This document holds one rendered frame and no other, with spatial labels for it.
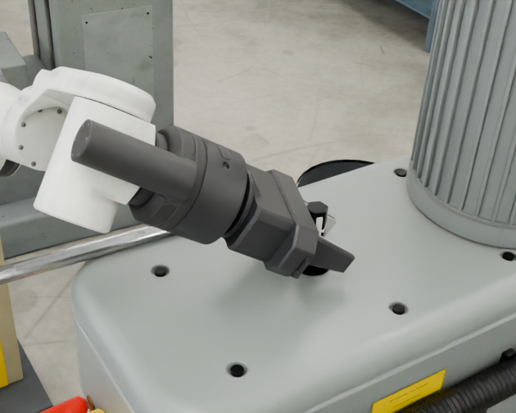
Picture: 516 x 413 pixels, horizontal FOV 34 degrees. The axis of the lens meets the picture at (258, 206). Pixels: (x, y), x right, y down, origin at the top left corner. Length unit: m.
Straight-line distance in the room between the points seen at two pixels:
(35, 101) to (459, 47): 0.39
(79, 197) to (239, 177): 0.14
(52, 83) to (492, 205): 0.44
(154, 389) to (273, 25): 5.39
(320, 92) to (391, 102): 0.44
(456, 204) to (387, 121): 4.08
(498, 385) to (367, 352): 0.17
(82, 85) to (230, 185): 0.15
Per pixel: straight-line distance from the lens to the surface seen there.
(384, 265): 0.84
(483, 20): 0.80
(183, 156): 0.69
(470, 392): 0.86
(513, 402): 1.06
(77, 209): 0.67
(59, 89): 0.72
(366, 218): 0.90
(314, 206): 0.79
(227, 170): 0.71
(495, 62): 0.80
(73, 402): 0.94
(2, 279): 0.81
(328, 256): 0.78
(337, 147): 4.64
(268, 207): 0.73
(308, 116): 4.90
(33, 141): 0.77
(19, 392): 3.25
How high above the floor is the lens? 2.42
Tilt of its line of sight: 36 degrees down
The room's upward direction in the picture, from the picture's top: 4 degrees clockwise
